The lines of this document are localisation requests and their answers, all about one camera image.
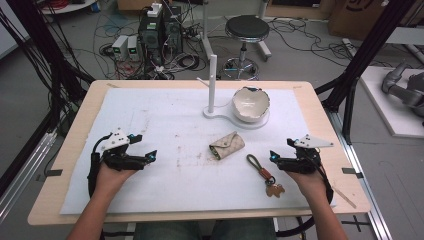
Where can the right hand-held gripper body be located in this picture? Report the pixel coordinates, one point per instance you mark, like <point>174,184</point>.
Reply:
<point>305,160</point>

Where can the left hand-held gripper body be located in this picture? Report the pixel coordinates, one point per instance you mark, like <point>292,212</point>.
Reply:
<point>121,160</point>

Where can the person's left hand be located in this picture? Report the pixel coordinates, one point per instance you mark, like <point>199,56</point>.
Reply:
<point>111,180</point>

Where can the person's right hand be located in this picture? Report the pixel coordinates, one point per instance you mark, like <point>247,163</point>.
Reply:
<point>310,185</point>

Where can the white table mat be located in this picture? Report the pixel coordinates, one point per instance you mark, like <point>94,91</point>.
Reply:
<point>173,186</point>

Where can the black tape piece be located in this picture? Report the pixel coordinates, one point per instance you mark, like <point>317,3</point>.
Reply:
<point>53,172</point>
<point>351,171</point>

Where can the beige quilted key pouch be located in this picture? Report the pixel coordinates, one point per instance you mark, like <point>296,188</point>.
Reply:
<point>226,145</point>

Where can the wooden table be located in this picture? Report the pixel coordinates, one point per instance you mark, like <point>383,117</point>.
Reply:
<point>76,133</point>

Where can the thin wooden stick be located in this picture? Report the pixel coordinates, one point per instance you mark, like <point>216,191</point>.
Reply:
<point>345,197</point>

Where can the white shell-shaped bowl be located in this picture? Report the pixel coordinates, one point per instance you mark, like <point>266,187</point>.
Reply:
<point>250,104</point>

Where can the black tape cross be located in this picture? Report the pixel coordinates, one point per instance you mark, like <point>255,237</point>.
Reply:
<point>356,222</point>

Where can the grey power supply unit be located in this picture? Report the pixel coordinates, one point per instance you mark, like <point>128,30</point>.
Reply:
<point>119,46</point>
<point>133,48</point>

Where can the white platform board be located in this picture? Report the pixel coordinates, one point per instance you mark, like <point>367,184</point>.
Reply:
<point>386,113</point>

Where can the white stand with pole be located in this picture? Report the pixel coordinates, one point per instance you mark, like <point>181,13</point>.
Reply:
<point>212,83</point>

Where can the black computer tower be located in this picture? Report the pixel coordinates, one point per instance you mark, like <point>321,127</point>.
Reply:
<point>151,40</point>
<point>173,31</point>

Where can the white metal stand leg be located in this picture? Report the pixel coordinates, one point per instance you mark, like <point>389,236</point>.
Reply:
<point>263,43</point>

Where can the black round stool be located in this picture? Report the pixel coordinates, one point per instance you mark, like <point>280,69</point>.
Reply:
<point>247,28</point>

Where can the white power adapter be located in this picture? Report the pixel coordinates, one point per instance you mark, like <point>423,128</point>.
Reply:
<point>154,10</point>

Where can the cardboard box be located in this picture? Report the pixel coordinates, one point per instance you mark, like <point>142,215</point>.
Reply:
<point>356,16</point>

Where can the white round table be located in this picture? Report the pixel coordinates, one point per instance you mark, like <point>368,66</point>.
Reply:
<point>66,6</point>

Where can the aluminium rail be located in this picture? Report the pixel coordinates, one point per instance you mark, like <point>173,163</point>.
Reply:
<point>363,186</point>
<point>23,166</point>

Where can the black frame post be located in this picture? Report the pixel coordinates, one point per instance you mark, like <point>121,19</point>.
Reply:
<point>36,36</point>
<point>370,50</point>

